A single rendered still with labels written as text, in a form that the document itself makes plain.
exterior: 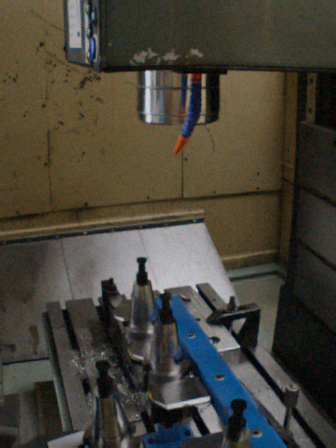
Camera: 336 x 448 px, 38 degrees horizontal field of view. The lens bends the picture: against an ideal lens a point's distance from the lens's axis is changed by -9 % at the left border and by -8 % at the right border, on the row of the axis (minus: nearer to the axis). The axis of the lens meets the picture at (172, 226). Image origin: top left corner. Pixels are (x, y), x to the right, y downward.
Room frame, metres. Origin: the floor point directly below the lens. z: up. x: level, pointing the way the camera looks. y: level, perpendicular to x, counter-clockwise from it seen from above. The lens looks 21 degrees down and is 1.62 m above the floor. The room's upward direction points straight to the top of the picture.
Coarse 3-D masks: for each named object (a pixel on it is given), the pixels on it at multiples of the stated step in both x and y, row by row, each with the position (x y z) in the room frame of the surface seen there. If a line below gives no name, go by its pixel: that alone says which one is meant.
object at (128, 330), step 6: (126, 318) 0.67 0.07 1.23; (126, 324) 0.66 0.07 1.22; (126, 330) 0.64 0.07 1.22; (132, 330) 0.63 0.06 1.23; (138, 330) 0.64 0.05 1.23; (144, 330) 0.64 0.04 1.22; (150, 330) 0.64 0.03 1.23; (126, 336) 0.65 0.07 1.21; (132, 336) 0.63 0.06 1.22; (138, 336) 0.63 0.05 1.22; (144, 336) 0.63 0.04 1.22; (150, 336) 0.63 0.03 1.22; (126, 342) 0.64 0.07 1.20; (132, 342) 0.63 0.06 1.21
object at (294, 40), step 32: (64, 0) 1.01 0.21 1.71; (128, 0) 0.64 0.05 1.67; (160, 0) 0.65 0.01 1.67; (192, 0) 0.66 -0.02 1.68; (224, 0) 0.67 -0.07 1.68; (256, 0) 0.69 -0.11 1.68; (288, 0) 0.70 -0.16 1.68; (320, 0) 0.72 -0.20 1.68; (64, 32) 1.04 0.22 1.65; (128, 32) 0.64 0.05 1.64; (160, 32) 0.65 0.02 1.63; (192, 32) 0.66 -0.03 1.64; (224, 32) 0.67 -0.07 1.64; (256, 32) 0.69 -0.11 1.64; (288, 32) 0.70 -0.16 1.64; (320, 32) 0.72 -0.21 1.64; (128, 64) 0.64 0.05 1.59; (160, 64) 0.65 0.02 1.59; (192, 64) 0.66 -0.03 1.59; (224, 64) 0.68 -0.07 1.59; (256, 64) 0.69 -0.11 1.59; (288, 64) 0.71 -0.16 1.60; (320, 64) 0.72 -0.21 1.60
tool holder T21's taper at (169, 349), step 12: (156, 324) 0.55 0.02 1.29; (168, 324) 0.54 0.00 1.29; (156, 336) 0.54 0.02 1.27; (168, 336) 0.54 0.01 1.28; (156, 348) 0.54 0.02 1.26; (168, 348) 0.54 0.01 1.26; (180, 348) 0.55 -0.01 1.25; (156, 360) 0.54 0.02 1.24; (168, 360) 0.53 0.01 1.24; (180, 360) 0.54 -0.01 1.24
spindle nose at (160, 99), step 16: (144, 80) 0.95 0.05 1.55; (160, 80) 0.92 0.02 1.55; (176, 80) 0.92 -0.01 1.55; (208, 80) 0.94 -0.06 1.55; (144, 96) 0.95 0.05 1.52; (160, 96) 0.92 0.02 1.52; (176, 96) 0.92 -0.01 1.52; (208, 96) 0.94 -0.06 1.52; (144, 112) 0.95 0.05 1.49; (160, 112) 0.92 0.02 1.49; (176, 112) 0.92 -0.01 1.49; (208, 112) 0.94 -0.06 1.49
